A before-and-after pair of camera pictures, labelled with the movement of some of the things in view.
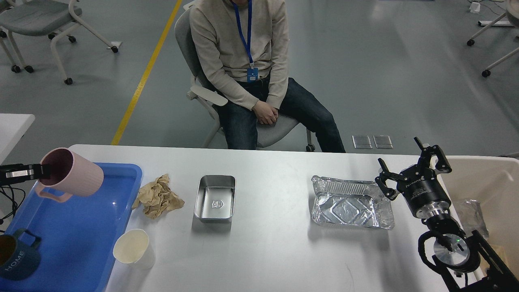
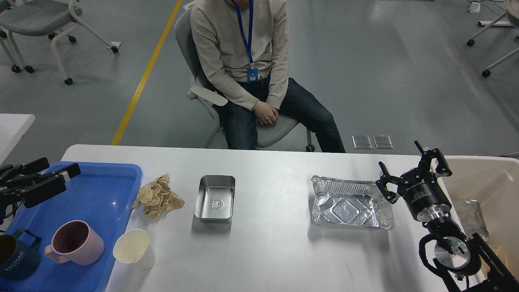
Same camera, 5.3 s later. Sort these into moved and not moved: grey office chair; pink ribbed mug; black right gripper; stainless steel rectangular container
Moved: pink ribbed mug
Not moved: stainless steel rectangular container; grey office chair; black right gripper
